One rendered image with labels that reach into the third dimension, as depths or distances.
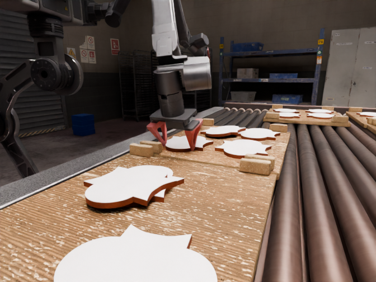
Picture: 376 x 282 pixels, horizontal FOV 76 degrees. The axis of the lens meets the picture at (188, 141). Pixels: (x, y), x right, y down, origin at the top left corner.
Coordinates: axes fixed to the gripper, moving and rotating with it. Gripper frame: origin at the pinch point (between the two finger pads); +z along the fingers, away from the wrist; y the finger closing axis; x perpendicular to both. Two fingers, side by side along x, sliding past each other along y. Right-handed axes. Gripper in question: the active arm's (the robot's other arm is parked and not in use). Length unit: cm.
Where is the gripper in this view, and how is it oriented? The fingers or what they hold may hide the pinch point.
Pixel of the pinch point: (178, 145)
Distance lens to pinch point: 63.4
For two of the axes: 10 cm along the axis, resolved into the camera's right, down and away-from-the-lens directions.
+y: -8.9, -1.2, 4.3
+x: -4.3, 4.9, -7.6
